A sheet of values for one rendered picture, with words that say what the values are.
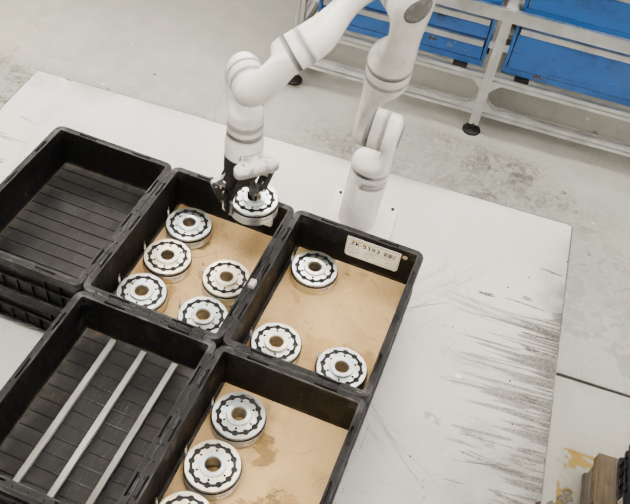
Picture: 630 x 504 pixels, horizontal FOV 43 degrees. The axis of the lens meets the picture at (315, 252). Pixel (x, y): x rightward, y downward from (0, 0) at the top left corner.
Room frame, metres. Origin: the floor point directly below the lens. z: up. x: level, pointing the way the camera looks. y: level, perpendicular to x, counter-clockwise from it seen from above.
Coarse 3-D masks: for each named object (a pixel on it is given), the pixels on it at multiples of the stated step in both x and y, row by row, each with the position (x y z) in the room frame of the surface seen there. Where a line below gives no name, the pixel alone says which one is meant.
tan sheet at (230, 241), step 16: (224, 224) 1.26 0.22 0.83; (224, 240) 1.21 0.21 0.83; (240, 240) 1.22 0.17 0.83; (256, 240) 1.23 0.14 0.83; (192, 256) 1.15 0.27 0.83; (208, 256) 1.16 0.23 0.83; (224, 256) 1.17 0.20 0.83; (240, 256) 1.17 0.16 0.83; (256, 256) 1.18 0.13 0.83; (144, 272) 1.08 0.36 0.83; (192, 272) 1.11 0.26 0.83; (176, 288) 1.05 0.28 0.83; (192, 288) 1.06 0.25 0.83; (176, 304) 1.01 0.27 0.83
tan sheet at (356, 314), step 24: (336, 264) 1.20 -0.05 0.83; (288, 288) 1.11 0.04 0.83; (336, 288) 1.13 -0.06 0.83; (360, 288) 1.14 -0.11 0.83; (384, 288) 1.15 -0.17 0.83; (264, 312) 1.03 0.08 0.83; (288, 312) 1.04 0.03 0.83; (312, 312) 1.05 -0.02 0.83; (336, 312) 1.06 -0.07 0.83; (360, 312) 1.08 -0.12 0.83; (384, 312) 1.09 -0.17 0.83; (312, 336) 0.99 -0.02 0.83; (336, 336) 1.00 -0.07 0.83; (360, 336) 1.01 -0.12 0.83; (384, 336) 1.02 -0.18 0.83; (312, 360) 0.93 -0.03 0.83
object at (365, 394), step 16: (288, 224) 1.20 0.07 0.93; (336, 224) 1.23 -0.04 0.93; (384, 240) 1.21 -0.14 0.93; (272, 256) 1.10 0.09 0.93; (416, 256) 1.17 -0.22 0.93; (416, 272) 1.13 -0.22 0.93; (256, 288) 1.01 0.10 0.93; (400, 304) 1.03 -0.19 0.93; (240, 320) 0.93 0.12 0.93; (224, 336) 0.88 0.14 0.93; (256, 352) 0.86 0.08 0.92; (384, 352) 0.91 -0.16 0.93; (288, 368) 0.84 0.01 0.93; (304, 368) 0.84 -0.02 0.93; (336, 384) 0.82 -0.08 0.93; (368, 384) 0.83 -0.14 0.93; (368, 400) 0.81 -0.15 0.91
